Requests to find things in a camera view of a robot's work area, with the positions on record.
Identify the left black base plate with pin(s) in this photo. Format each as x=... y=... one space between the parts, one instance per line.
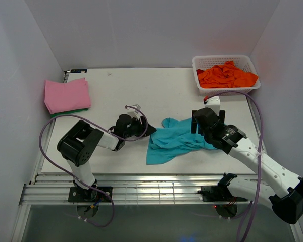
x=103 y=194

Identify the orange t shirt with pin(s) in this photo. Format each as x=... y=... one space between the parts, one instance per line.
x=226 y=75

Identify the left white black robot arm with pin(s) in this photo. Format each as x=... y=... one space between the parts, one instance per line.
x=79 y=143

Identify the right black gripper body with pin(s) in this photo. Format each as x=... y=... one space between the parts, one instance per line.
x=206 y=135

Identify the white plastic basket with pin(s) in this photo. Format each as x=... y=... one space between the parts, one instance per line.
x=241 y=61

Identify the teal t shirt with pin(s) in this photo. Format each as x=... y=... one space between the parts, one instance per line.
x=172 y=140

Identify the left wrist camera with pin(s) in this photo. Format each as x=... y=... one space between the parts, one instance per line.
x=134 y=111

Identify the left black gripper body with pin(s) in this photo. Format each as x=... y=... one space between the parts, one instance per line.
x=136 y=128

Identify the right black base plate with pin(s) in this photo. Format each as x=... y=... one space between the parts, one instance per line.
x=218 y=194

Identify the folded green t shirt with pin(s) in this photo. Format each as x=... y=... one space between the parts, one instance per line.
x=68 y=112

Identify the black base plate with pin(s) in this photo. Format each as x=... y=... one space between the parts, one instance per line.
x=218 y=194
x=103 y=194

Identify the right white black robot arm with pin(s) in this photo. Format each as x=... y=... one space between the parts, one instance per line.
x=283 y=192

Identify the folded pink t shirt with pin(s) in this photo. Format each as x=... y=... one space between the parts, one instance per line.
x=70 y=96

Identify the aluminium rail frame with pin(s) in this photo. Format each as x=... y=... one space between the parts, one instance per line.
x=144 y=208

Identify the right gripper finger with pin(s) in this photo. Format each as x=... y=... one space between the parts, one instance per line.
x=221 y=117
x=193 y=123

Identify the blue label sticker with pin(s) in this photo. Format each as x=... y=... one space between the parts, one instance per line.
x=78 y=70

